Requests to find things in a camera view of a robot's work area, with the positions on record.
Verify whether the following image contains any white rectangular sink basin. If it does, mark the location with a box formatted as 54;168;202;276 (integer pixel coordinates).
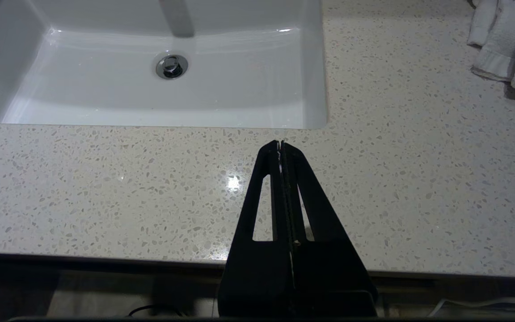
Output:
0;0;328;129

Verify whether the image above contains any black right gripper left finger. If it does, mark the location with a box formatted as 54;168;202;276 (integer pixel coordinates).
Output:
219;141;291;316

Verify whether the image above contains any chrome sink drain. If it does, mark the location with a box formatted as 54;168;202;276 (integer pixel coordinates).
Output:
156;54;189;80

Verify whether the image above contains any white towel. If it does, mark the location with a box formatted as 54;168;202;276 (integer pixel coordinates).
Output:
467;0;515;101

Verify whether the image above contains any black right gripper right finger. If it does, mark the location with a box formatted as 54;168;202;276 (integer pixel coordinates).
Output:
283;142;378;316

